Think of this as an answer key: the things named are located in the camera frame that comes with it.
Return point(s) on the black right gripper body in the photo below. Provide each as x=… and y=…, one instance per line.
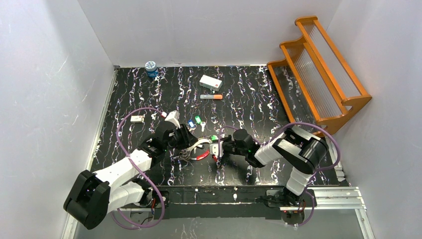
x=223, y=149

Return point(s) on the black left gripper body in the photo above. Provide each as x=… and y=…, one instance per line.
x=186, y=139

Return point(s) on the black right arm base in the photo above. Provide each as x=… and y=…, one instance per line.
x=296, y=210

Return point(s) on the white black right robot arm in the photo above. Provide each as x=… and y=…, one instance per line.
x=302, y=149

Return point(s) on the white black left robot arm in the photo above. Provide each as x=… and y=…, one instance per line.
x=96, y=194

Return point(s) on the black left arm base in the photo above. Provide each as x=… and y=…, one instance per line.
x=150, y=199

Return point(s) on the key with blue tag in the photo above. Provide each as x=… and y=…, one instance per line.
x=192, y=125

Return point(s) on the small white eraser block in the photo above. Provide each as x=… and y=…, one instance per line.
x=137, y=119

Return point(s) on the white orange marker pen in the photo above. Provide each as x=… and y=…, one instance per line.
x=211, y=97

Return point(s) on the white green small box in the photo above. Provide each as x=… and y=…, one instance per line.
x=210, y=83

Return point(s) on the blue jar with white lid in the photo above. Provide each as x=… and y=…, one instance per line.
x=151, y=69

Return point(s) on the orange wooden tiered rack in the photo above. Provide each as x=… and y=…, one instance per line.
x=315, y=76

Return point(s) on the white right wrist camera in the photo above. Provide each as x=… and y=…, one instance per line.
x=214, y=150

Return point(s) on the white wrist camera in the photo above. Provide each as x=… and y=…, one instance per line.
x=214, y=150
x=173, y=117

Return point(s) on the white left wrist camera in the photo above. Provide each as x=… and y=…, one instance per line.
x=173, y=117

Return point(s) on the aluminium frame rail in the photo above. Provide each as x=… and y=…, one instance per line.
x=326, y=197

